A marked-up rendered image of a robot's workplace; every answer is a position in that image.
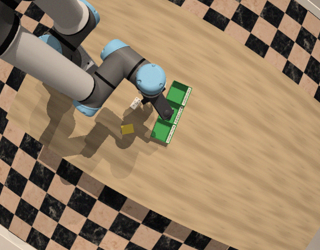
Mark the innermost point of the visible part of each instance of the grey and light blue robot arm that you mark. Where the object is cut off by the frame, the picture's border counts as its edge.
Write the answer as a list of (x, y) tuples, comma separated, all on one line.
[(55, 60)]

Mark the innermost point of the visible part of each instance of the green rack of labelled bins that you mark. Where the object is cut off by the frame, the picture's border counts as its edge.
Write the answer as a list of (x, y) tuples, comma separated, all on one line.
[(177, 98)]

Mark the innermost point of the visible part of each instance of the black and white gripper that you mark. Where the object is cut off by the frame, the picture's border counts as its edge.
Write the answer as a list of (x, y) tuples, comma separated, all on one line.
[(146, 100)]

